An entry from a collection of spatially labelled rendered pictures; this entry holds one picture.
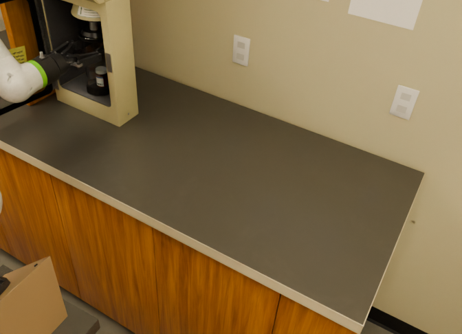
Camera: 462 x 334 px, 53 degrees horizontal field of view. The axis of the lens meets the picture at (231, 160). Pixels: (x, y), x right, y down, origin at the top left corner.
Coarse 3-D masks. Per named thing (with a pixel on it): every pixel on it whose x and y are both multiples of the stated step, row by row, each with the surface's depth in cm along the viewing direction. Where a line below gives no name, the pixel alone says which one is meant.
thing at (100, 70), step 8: (88, 48) 161; (96, 48) 161; (104, 56) 165; (96, 64) 165; (104, 64) 166; (88, 72) 168; (96, 72) 167; (104, 72) 168; (88, 80) 170; (96, 80) 169; (104, 80) 170; (96, 88) 171
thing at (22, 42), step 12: (24, 0) 153; (0, 12) 149; (12, 12) 152; (24, 12) 155; (0, 24) 150; (12, 24) 154; (24, 24) 157; (0, 36) 152; (12, 36) 156; (24, 36) 159; (12, 48) 157; (24, 48) 161; (36, 48) 165; (24, 60) 163; (0, 108) 163
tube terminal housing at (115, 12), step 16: (64, 0) 151; (80, 0) 147; (112, 0) 145; (128, 0) 151; (112, 16) 147; (128, 16) 154; (48, 32) 164; (112, 32) 150; (128, 32) 157; (112, 48) 153; (128, 48) 160; (112, 64) 156; (128, 64) 163; (112, 80) 160; (128, 80) 166; (64, 96) 180; (80, 96) 174; (112, 96) 165; (128, 96) 170; (96, 112) 174; (112, 112) 170; (128, 112) 173
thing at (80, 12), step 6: (72, 6) 157; (78, 6) 153; (72, 12) 156; (78, 12) 153; (84, 12) 153; (90, 12) 152; (96, 12) 153; (78, 18) 154; (84, 18) 153; (90, 18) 153; (96, 18) 153
